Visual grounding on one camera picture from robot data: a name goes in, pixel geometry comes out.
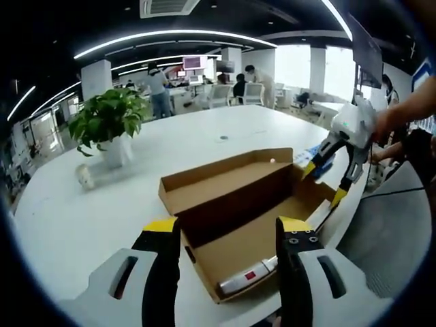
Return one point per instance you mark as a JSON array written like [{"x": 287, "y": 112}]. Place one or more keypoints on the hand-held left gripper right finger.
[{"x": 293, "y": 282}]

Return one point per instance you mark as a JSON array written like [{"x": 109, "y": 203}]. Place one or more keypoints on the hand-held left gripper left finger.
[{"x": 160, "y": 279}]

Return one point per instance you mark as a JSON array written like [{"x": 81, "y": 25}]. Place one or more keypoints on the blue white wall poster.
[{"x": 422, "y": 73}]

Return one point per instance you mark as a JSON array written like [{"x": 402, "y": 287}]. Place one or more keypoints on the white spray bottle red label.
[{"x": 245, "y": 277}]

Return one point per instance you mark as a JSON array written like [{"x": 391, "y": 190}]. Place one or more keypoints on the white table socket panel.
[{"x": 223, "y": 138}]

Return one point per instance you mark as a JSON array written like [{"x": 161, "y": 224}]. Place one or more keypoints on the ceiling air conditioner vent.
[{"x": 170, "y": 7}]

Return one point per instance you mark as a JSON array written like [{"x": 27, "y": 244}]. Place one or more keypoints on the person's right hand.
[{"x": 386, "y": 122}]

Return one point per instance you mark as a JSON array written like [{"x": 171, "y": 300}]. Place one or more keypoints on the pink screen monitor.
[{"x": 194, "y": 63}]

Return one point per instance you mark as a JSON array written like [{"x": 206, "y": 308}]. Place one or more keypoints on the curved ceiling light strip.
[{"x": 170, "y": 34}]

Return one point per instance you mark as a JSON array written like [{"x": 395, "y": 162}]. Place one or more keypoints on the patterned paper cup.
[{"x": 85, "y": 175}]

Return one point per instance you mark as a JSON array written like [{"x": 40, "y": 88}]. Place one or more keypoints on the green plant in white pot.
[{"x": 109, "y": 112}]

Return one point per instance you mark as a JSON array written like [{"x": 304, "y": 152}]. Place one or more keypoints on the white office chair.
[
  {"x": 253, "y": 93},
  {"x": 219, "y": 95}
]

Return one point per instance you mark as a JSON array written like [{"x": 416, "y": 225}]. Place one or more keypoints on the grey mesh office chair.
[{"x": 388, "y": 238}]

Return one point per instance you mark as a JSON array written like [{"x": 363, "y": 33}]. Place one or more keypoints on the black monitor on stand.
[{"x": 366, "y": 51}]

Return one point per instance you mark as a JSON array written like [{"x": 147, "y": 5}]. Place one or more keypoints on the brown cardboard shoe box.
[{"x": 238, "y": 238}]

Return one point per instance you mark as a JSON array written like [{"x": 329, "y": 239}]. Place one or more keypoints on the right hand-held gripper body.
[{"x": 354, "y": 126}]

